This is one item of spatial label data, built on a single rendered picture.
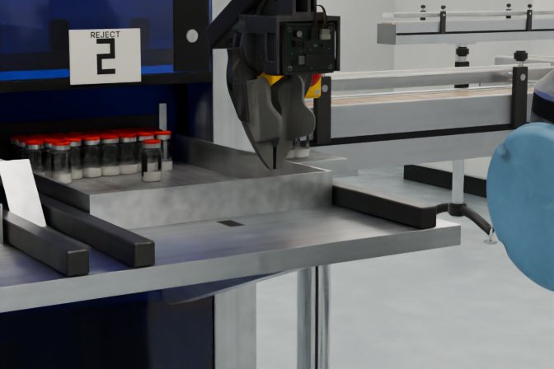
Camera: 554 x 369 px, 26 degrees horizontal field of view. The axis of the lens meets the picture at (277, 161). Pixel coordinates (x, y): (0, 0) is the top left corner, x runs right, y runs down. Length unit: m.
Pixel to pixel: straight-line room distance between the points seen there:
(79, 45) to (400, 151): 0.56
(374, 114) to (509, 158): 0.88
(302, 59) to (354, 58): 6.05
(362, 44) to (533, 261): 6.39
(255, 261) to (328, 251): 0.07
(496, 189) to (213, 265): 0.27
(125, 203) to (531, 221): 0.42
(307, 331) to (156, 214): 0.67
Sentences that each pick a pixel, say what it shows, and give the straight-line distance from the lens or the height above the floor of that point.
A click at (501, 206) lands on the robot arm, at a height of 0.95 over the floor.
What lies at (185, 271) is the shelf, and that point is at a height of 0.87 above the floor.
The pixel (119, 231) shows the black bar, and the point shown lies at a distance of 0.99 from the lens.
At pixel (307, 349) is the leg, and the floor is 0.58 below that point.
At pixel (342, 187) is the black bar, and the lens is 1.20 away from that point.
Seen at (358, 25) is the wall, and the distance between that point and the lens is 7.16.
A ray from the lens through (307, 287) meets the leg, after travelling 1.72.
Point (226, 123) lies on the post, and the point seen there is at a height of 0.94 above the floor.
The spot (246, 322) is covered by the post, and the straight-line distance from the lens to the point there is 1.49.
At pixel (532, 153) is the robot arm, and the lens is 0.80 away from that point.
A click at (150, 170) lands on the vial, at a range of 1.33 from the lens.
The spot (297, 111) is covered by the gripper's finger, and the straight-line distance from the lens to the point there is 1.17.
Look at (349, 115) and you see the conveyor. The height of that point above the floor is 0.92.
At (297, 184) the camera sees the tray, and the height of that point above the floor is 0.90.
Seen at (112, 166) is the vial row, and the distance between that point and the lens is 1.38.
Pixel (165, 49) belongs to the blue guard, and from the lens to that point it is 1.39.
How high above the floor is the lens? 1.10
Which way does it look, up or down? 9 degrees down
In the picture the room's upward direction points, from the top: straight up
